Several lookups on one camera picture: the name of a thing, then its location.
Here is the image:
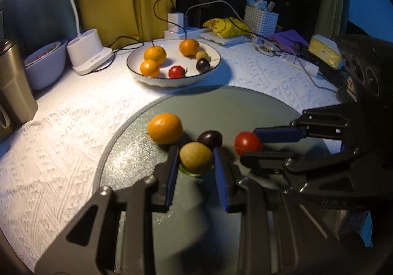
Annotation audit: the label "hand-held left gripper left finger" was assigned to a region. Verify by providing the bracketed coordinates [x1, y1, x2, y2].
[34, 145, 180, 275]

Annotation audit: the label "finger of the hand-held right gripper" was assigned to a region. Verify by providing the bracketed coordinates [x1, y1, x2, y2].
[240, 148, 384, 202]
[253, 103, 360, 143]

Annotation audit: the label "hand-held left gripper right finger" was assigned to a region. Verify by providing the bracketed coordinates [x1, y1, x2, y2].
[213, 147, 369, 275]

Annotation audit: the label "red cherry tomato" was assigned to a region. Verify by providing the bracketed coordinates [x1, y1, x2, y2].
[168, 66, 186, 79]
[234, 131, 263, 153]

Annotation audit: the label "brown longan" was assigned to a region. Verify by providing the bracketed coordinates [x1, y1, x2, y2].
[179, 142, 213, 175]

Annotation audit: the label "dark purple cherry tomato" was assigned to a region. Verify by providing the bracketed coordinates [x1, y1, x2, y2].
[197, 130, 223, 150]
[196, 58, 211, 73]

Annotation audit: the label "small orange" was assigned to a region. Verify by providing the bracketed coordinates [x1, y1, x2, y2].
[179, 39, 201, 57]
[140, 59, 161, 77]
[144, 45, 167, 65]
[147, 113, 183, 144]

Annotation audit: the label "white plate with dark rim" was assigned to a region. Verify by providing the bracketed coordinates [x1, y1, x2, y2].
[126, 39, 222, 88]

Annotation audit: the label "black flat box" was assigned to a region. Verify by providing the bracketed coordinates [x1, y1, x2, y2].
[318, 62, 347, 88]

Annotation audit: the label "yellow sponge block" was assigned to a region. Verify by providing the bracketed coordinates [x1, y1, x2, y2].
[308, 34, 344, 70]

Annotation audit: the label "round grey mat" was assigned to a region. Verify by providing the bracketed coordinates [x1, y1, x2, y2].
[92, 85, 340, 275]

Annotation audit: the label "purple cloth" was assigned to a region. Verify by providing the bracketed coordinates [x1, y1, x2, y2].
[267, 29, 309, 48]

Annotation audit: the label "white flat box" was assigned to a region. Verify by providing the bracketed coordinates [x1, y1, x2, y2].
[198, 32, 254, 47]

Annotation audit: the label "white textured tablecloth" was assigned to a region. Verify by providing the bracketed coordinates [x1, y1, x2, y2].
[0, 37, 341, 272]

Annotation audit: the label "white plastic basket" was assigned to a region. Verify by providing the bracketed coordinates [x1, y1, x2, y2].
[244, 5, 279, 34]

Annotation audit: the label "yellow duck print bag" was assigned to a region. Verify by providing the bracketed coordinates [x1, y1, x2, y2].
[203, 17, 251, 39]

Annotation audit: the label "white tubes in basket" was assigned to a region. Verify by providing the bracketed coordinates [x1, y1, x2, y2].
[246, 0, 275, 13]

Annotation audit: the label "white power strip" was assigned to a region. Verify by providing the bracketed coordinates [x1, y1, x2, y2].
[164, 27, 212, 40]

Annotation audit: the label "white desk lamp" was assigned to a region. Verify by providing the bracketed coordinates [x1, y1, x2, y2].
[17, 0, 114, 76]

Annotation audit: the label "white charger plug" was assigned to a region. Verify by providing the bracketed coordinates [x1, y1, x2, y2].
[167, 12, 185, 31]

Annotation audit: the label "pale bowl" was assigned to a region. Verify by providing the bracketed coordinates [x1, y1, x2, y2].
[24, 39, 69, 91]

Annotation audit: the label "steel tumbler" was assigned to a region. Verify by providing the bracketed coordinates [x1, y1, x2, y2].
[0, 36, 39, 142]

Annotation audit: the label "white cable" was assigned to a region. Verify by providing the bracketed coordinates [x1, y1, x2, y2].
[184, 0, 338, 91]

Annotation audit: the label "black cable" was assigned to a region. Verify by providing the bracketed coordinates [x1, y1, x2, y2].
[112, 0, 177, 55]

